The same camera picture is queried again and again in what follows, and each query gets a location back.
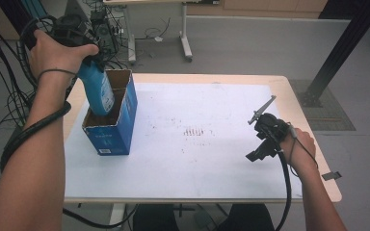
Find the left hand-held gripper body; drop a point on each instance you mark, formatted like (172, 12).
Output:
(72, 30)

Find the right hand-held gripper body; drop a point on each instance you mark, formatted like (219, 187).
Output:
(273, 128)

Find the blue detergent bottle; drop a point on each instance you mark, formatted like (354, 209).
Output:
(98, 91)

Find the blue cardboard box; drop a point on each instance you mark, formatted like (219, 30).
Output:
(115, 134)

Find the person's left hand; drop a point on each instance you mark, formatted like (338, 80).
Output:
(54, 53)

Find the person's right hand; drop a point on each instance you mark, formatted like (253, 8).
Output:
(302, 150)

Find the computer tower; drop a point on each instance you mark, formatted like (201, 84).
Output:
(106, 32)

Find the white table mat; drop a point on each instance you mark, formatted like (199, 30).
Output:
(205, 166)

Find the dark grey floor mat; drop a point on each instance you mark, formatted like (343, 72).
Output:
(330, 112)

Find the person's right leg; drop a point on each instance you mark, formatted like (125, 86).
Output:
(247, 219)

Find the person's leg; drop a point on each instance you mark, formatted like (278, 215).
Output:
(154, 219)
(247, 219)

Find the grey tape piece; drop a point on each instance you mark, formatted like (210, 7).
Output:
(331, 175)

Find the wooden cabinet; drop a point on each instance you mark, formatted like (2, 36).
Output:
(257, 8)

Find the person's left leg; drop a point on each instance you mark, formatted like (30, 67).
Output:
(154, 219)

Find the white table leg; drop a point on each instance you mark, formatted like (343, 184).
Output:
(118, 215)

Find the dark metal stand post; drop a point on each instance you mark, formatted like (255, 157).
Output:
(13, 12)

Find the white desk frame legs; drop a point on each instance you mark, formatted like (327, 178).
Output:
(186, 32)

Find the black metal frame post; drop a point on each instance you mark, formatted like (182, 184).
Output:
(340, 51)

